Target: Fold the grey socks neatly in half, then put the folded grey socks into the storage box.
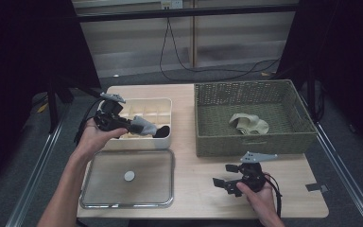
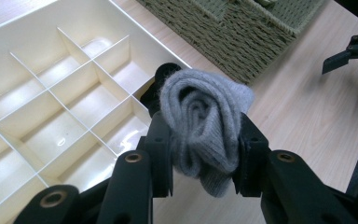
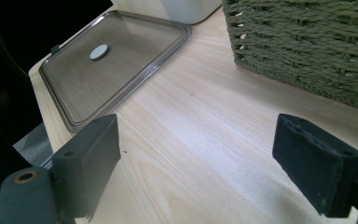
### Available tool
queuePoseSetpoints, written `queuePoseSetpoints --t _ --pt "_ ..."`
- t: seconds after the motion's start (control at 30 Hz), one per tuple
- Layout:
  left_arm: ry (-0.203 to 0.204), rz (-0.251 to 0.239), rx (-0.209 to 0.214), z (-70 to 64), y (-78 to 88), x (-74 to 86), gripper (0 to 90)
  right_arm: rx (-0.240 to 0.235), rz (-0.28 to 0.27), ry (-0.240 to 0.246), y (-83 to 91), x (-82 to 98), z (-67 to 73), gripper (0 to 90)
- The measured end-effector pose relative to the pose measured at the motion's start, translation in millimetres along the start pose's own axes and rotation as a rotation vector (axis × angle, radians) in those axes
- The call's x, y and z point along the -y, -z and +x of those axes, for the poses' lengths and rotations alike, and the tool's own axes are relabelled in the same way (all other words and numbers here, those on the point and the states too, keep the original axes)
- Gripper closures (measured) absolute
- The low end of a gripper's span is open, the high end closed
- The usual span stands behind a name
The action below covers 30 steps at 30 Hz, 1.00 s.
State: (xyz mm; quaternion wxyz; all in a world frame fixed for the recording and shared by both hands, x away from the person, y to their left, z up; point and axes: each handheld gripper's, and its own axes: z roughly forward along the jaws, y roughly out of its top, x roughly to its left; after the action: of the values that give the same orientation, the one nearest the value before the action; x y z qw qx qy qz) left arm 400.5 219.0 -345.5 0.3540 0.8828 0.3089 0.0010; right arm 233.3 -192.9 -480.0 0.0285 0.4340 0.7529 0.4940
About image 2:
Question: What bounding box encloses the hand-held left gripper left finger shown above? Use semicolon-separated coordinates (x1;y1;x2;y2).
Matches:
96;111;174;224

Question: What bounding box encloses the green woven basket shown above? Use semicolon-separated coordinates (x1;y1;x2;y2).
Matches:
134;0;327;85

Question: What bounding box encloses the grey sock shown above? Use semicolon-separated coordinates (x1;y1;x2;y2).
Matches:
158;68;255;199

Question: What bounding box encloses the cream divided storage box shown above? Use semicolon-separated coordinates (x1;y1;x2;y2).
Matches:
0;0;194;224

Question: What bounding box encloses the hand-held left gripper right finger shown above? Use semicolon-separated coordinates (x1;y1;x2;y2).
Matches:
232;112;352;224

